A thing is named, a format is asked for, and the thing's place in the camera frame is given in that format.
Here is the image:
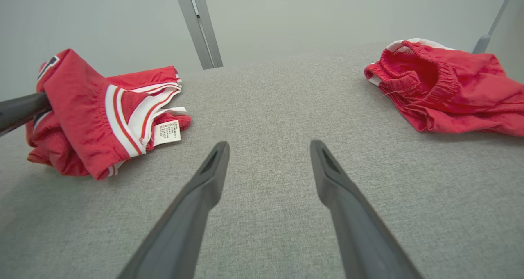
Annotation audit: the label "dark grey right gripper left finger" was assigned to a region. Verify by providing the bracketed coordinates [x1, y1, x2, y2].
[117, 141, 230, 279]

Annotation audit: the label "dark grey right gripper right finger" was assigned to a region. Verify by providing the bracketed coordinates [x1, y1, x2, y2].
[309, 140, 424, 279]

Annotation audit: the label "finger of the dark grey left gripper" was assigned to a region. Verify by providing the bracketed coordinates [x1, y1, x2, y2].
[0, 92, 52, 137]

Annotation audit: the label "red shorts with white trim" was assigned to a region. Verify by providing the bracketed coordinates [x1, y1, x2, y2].
[364, 38, 524, 137]

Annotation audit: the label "grey metal frame post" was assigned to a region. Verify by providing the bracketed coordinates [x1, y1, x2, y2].
[472, 0, 519, 54]
[172, 0, 224, 70]

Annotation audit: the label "red basketball jersey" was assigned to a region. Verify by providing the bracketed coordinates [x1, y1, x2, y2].
[25, 48, 192, 180]

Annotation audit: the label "grey fabric sofa seat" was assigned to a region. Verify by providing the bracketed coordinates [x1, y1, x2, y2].
[0, 41, 524, 279]

